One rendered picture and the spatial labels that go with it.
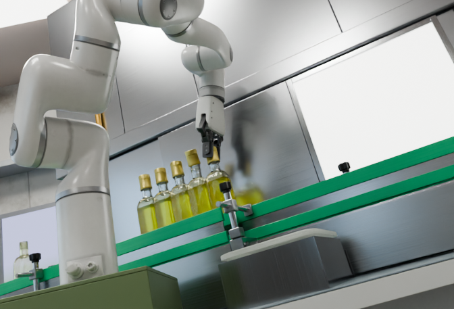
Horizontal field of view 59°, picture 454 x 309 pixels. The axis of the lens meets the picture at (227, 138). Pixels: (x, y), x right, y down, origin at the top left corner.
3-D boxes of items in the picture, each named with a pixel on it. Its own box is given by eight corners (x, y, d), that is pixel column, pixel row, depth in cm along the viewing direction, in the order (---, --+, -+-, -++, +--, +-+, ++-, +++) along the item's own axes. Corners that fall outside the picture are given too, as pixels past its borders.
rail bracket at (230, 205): (261, 236, 95) (248, 186, 100) (232, 234, 80) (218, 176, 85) (250, 240, 96) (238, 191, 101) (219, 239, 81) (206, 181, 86)
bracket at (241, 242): (267, 267, 91) (259, 236, 93) (252, 269, 83) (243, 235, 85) (253, 271, 92) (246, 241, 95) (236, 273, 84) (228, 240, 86)
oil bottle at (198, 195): (229, 252, 105) (211, 176, 113) (219, 253, 100) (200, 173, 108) (210, 258, 107) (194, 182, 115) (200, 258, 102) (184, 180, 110)
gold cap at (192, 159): (203, 162, 114) (198, 148, 114) (197, 163, 111) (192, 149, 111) (192, 166, 115) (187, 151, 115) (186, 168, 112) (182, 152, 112)
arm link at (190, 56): (210, 36, 108) (178, 42, 111) (210, 73, 105) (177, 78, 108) (228, 61, 122) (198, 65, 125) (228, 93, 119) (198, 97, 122)
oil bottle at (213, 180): (248, 247, 103) (229, 169, 111) (240, 246, 99) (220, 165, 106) (229, 252, 105) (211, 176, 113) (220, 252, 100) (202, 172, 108)
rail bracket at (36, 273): (47, 302, 106) (44, 251, 111) (23, 305, 100) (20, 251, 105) (36, 305, 108) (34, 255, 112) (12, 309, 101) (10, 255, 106)
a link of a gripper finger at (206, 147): (203, 134, 112) (203, 157, 110) (198, 132, 109) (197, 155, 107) (213, 133, 111) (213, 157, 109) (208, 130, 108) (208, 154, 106)
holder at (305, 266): (357, 276, 83) (344, 239, 85) (330, 288, 59) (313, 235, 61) (281, 295, 88) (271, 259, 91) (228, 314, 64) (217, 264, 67)
